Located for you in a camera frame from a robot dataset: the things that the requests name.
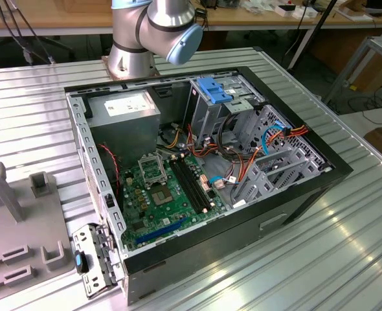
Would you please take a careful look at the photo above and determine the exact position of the orange power wire black plug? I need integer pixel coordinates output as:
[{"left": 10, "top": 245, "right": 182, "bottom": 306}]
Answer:
[{"left": 255, "top": 124, "right": 309, "bottom": 156}]

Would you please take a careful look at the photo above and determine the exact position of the grey metal disk bay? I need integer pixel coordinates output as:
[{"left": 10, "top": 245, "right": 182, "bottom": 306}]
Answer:
[{"left": 231, "top": 147, "right": 328, "bottom": 210}]

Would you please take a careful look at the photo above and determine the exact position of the black RAM slot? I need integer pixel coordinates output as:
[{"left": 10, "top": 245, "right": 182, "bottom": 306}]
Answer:
[
  {"left": 177, "top": 155, "right": 213, "bottom": 210},
  {"left": 168, "top": 157, "right": 205, "bottom": 214}
]

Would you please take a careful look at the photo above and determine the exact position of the metal socket cover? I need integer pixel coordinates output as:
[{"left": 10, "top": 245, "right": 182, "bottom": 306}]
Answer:
[{"left": 138, "top": 153, "right": 166, "bottom": 188}]

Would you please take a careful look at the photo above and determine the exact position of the grey metal drive cage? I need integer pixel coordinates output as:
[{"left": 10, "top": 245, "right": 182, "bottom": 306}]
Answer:
[{"left": 183, "top": 73, "right": 263, "bottom": 139}]

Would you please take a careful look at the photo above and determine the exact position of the CPU socket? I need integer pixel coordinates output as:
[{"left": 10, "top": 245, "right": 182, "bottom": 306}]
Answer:
[{"left": 150, "top": 183, "right": 175, "bottom": 207}]

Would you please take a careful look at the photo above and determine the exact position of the green motherboard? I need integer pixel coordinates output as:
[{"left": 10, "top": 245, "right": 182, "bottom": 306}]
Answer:
[{"left": 118, "top": 152, "right": 227, "bottom": 252}]

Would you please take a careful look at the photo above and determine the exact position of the grey power supply unit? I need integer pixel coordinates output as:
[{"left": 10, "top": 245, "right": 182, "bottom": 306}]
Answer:
[{"left": 86, "top": 89, "right": 162, "bottom": 169}]

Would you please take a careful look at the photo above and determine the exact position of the blue drive cage latch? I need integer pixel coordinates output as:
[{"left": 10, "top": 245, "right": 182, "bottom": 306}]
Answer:
[{"left": 197, "top": 76, "right": 240, "bottom": 105}]

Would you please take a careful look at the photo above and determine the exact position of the blue expansion slot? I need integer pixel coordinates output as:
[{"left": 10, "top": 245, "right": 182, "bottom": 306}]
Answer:
[{"left": 135, "top": 216, "right": 188, "bottom": 246}]

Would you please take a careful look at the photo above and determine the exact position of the black PC case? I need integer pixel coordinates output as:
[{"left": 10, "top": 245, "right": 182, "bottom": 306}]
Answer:
[{"left": 63, "top": 65, "right": 355, "bottom": 307}]

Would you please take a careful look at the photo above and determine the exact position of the small white box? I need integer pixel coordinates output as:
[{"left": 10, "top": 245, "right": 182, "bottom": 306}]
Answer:
[{"left": 274, "top": 3, "right": 297, "bottom": 17}]

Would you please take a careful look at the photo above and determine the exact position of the grey parts rack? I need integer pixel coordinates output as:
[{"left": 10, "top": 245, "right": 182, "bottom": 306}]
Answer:
[{"left": 0, "top": 161, "right": 75, "bottom": 291}]

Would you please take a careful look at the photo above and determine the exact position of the large brown cardboard box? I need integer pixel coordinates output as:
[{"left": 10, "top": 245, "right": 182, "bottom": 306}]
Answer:
[{"left": 307, "top": 27, "right": 382, "bottom": 93}]

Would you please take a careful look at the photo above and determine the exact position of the long wooden desk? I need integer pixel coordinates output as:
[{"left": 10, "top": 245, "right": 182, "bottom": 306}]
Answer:
[{"left": 0, "top": 0, "right": 382, "bottom": 38}]

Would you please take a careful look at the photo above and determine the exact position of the red orange wire bundle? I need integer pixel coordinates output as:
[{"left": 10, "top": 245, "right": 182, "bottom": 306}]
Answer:
[{"left": 186, "top": 122, "right": 260, "bottom": 192}]

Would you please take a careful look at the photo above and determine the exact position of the yellow black wire bundle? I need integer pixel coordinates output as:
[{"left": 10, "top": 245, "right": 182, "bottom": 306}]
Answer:
[{"left": 170, "top": 122, "right": 184, "bottom": 148}]

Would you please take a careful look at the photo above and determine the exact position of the light blue board wire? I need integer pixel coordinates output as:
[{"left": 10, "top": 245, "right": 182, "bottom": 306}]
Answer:
[{"left": 208, "top": 174, "right": 227, "bottom": 190}]

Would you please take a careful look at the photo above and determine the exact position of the thick black cable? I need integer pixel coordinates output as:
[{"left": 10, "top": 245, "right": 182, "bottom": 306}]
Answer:
[{"left": 217, "top": 113, "right": 243, "bottom": 155}]

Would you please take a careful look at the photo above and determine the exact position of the blue disk data wire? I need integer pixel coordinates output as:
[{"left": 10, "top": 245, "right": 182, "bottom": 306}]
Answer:
[{"left": 261, "top": 120, "right": 287, "bottom": 157}]

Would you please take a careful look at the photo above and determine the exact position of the red black twisted wire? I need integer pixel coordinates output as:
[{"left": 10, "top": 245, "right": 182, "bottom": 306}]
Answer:
[{"left": 97, "top": 143, "right": 120, "bottom": 197}]

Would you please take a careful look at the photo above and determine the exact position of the brown square base plate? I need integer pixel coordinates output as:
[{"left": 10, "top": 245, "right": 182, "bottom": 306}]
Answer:
[{"left": 101, "top": 54, "right": 162, "bottom": 81}]

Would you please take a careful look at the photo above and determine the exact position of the metal expansion bracket cover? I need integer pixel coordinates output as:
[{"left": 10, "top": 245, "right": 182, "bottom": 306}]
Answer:
[{"left": 71, "top": 222, "right": 126, "bottom": 298}]

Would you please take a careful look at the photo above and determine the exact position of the black hanging cable bundle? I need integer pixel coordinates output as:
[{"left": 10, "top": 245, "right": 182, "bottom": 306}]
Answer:
[{"left": 0, "top": 0, "right": 54, "bottom": 64}]

